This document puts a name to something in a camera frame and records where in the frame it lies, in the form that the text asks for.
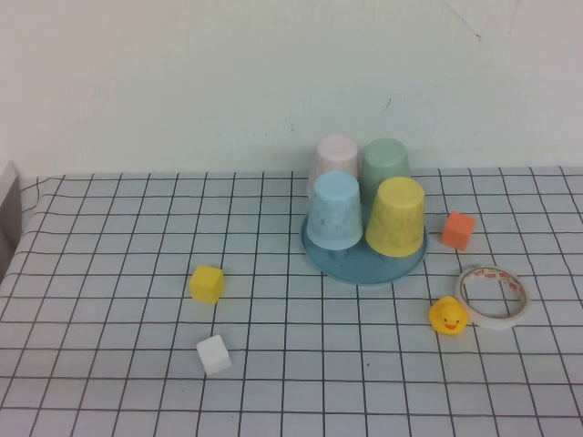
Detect yellow plastic cup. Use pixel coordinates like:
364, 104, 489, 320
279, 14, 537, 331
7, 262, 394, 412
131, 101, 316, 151
364, 176, 426, 258

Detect light blue plastic cup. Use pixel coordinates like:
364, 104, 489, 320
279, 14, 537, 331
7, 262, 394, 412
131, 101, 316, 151
305, 171, 364, 251

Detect pink plastic cup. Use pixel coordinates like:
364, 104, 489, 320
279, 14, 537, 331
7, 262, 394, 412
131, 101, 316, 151
309, 133, 360, 199

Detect blue cup stand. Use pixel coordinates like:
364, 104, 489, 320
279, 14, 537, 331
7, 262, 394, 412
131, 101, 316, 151
301, 198, 431, 286

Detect green plastic cup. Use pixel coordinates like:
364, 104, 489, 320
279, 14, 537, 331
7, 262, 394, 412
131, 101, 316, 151
360, 137, 413, 198

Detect yellow foam cube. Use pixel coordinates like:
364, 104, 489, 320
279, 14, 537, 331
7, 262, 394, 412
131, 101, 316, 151
189, 264, 226, 306

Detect white foam cube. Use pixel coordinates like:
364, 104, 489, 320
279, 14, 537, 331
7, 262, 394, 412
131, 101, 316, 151
195, 333, 232, 377

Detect orange foam cube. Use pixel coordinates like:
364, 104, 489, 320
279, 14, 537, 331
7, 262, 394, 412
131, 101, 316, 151
440, 209, 477, 252

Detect yellow rubber duck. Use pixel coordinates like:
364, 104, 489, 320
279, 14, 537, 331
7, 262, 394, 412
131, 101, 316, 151
428, 295, 470, 338

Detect white tape roll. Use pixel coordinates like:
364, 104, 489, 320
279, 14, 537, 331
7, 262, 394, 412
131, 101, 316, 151
455, 264, 532, 330

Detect grey side panel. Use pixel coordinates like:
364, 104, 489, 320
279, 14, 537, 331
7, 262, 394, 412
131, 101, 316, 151
0, 160, 23, 279

